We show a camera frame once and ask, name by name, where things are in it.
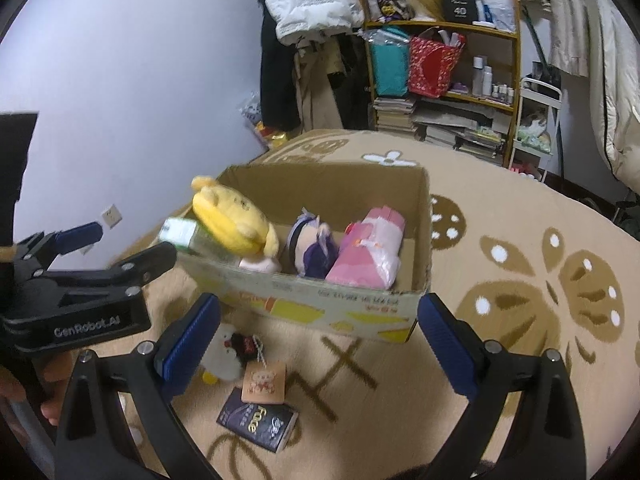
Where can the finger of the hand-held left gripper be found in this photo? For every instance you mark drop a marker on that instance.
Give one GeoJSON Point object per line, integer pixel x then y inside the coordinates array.
{"type": "Point", "coordinates": [80, 234]}
{"type": "Point", "coordinates": [150, 260]}

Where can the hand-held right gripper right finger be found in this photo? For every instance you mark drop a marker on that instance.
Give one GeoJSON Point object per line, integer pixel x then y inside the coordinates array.
{"type": "Point", "coordinates": [450, 352]}

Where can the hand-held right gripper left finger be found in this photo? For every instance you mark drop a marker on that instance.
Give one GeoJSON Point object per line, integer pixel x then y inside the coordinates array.
{"type": "Point", "coordinates": [187, 347]}

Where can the small white plush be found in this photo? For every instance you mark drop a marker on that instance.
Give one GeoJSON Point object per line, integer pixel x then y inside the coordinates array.
{"type": "Point", "coordinates": [222, 357]}

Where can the green tissue pack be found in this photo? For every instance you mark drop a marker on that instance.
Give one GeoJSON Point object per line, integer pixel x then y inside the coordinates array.
{"type": "Point", "coordinates": [182, 232]}

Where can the yellow dog plush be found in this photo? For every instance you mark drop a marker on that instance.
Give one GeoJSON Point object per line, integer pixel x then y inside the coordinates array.
{"type": "Point", "coordinates": [230, 220]}

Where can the dark tissue pack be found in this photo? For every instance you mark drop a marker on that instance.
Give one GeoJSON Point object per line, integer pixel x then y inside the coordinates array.
{"type": "Point", "coordinates": [255, 420]}

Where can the pink swirl plush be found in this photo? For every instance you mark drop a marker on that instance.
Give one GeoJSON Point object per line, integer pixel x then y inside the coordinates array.
{"type": "Point", "coordinates": [257, 264]}

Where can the pink bear plush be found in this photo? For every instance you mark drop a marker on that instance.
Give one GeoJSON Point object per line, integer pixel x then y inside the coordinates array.
{"type": "Point", "coordinates": [360, 265]}

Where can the printed cardboard box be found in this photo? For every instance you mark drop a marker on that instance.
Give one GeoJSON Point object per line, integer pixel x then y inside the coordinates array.
{"type": "Point", "coordinates": [310, 305]}

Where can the pink plastic pack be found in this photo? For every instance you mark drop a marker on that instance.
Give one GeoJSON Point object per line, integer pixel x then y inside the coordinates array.
{"type": "Point", "coordinates": [387, 220]}

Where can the purple-haired plush doll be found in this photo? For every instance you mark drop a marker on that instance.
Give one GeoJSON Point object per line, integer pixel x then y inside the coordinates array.
{"type": "Point", "coordinates": [312, 250]}

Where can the person's left hand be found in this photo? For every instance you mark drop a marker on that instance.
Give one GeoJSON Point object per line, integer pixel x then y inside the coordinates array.
{"type": "Point", "coordinates": [52, 410]}

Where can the beige patterned rug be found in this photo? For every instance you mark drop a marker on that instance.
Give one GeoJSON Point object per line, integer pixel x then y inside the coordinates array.
{"type": "Point", "coordinates": [500, 360]}

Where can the plastic bag of snacks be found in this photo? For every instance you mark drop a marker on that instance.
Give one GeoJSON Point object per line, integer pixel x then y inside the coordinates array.
{"type": "Point", "coordinates": [260, 125]}

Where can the black hanging garment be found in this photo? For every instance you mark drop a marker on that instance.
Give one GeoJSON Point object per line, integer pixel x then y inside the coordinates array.
{"type": "Point", "coordinates": [277, 90]}

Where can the pile of papers and magazines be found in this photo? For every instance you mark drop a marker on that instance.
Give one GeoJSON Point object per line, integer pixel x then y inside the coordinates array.
{"type": "Point", "coordinates": [455, 132]}

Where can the beige hanging coat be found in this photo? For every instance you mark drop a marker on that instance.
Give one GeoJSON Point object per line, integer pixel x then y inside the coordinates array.
{"type": "Point", "coordinates": [315, 95]}

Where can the white trolley cart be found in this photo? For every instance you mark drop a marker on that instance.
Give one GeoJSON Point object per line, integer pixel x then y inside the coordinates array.
{"type": "Point", "coordinates": [535, 130]}

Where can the stack of books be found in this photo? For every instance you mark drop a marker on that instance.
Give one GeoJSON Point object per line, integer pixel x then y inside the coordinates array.
{"type": "Point", "coordinates": [395, 115]}

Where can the dark hanging trousers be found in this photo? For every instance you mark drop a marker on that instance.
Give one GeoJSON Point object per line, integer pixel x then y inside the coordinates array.
{"type": "Point", "coordinates": [352, 90]}

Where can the row of small bottles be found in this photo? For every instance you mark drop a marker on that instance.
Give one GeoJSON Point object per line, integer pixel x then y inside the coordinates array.
{"type": "Point", "coordinates": [503, 92]}

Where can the white cosmetic bottle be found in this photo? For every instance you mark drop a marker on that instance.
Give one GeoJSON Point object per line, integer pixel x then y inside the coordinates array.
{"type": "Point", "coordinates": [478, 75]}
{"type": "Point", "coordinates": [488, 82]}

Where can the red patterned bag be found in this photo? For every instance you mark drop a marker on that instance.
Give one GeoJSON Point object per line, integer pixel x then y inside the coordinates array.
{"type": "Point", "coordinates": [432, 67]}

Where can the teal bag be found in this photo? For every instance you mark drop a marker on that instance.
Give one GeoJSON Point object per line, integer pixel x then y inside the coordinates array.
{"type": "Point", "coordinates": [390, 67]}

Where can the black box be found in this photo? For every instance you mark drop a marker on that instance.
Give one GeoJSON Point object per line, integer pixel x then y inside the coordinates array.
{"type": "Point", "coordinates": [458, 6]}

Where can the white wall socket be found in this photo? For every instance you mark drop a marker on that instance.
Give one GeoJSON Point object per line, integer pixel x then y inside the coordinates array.
{"type": "Point", "coordinates": [112, 215]}

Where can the yellow frame shelf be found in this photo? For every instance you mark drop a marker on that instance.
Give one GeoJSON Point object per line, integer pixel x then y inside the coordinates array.
{"type": "Point", "coordinates": [515, 60]}

